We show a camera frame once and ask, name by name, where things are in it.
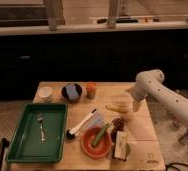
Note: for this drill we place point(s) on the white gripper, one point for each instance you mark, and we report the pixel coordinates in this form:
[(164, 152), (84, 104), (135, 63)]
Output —
[(138, 95)]

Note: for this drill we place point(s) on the yellow banana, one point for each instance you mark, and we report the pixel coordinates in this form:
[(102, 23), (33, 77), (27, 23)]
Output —
[(121, 107)]

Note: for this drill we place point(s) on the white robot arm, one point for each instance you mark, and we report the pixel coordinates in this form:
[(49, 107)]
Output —
[(151, 82)]

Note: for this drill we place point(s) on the green plastic tray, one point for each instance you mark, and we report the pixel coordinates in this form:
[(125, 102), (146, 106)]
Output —
[(26, 145)]

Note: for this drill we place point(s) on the dark red grapes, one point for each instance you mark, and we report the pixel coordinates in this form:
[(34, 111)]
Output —
[(118, 125)]

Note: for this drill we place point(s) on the blue white cloth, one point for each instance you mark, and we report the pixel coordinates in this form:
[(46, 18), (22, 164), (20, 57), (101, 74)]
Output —
[(96, 120)]

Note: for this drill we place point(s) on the green cucumber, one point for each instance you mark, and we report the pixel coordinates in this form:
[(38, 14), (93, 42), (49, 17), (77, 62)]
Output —
[(100, 134)]

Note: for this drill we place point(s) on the orange plate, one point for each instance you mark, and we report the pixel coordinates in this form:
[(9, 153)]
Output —
[(101, 150)]

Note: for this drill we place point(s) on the blue sponge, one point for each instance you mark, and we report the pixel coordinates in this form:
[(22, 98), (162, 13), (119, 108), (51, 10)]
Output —
[(72, 92)]

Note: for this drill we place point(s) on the spice bottle on floor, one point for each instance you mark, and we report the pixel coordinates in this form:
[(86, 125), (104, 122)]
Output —
[(184, 139)]

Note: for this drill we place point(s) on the black bowl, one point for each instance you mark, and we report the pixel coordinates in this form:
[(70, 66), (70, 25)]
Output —
[(78, 88)]

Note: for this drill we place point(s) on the white cup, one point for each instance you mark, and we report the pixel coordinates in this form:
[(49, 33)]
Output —
[(45, 93)]

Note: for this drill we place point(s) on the black handle at table edge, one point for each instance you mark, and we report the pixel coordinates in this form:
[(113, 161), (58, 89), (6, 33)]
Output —
[(4, 143)]

